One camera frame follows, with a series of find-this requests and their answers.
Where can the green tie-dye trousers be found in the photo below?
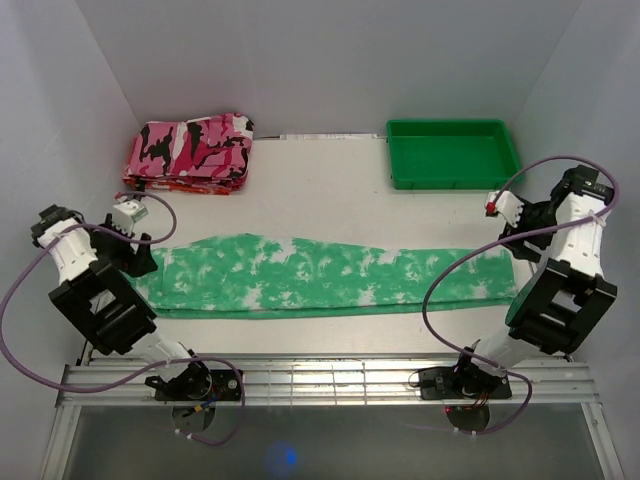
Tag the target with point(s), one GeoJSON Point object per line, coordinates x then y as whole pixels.
{"type": "Point", "coordinates": [251, 276]}

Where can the pink camouflage folded trousers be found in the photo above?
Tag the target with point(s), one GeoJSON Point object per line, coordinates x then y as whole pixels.
{"type": "Point", "coordinates": [204, 152]}

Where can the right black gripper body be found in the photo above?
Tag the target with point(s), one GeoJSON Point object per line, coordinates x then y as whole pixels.
{"type": "Point", "coordinates": [533, 218]}

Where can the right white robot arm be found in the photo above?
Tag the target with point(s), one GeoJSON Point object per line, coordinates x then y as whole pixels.
{"type": "Point", "coordinates": [567, 295]}

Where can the orange folded garment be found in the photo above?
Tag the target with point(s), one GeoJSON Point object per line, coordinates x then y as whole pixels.
{"type": "Point", "coordinates": [190, 186]}

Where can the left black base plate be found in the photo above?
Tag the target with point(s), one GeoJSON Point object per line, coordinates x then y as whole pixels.
{"type": "Point", "coordinates": [219, 385]}

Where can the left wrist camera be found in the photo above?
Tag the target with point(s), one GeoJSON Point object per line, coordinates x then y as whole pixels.
{"type": "Point", "coordinates": [125, 215]}

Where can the white paper strip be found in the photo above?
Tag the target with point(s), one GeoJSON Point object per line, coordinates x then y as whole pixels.
{"type": "Point", "coordinates": [331, 136]}

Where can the green plastic tray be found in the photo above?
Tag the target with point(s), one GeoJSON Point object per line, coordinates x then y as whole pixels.
{"type": "Point", "coordinates": [450, 154]}

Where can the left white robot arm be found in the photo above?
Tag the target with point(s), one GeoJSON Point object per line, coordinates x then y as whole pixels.
{"type": "Point", "coordinates": [95, 295]}

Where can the aluminium frame rail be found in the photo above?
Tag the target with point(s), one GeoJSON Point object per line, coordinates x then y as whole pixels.
{"type": "Point", "coordinates": [334, 382]}

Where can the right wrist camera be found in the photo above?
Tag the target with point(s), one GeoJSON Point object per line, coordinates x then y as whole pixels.
{"type": "Point", "coordinates": [507, 205]}

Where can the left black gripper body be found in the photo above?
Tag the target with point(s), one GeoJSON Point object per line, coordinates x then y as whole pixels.
{"type": "Point", "coordinates": [116, 249]}

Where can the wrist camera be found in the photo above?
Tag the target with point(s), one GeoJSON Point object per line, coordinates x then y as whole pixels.
{"type": "Point", "coordinates": [507, 205]}
{"type": "Point", "coordinates": [125, 215]}

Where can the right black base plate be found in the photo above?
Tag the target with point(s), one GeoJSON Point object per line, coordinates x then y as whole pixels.
{"type": "Point", "coordinates": [451, 383]}

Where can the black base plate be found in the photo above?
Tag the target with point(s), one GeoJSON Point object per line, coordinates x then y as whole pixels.
{"type": "Point", "coordinates": [219, 385]}
{"type": "Point", "coordinates": [451, 383]}

